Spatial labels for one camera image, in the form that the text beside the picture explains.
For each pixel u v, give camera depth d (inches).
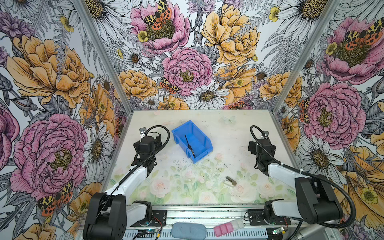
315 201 17.0
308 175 18.8
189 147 39.1
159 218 28.7
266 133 31.1
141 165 23.0
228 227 28.1
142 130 29.2
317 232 27.6
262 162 27.1
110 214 16.0
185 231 26.7
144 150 26.0
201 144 39.3
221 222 29.2
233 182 33.0
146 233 28.5
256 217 29.2
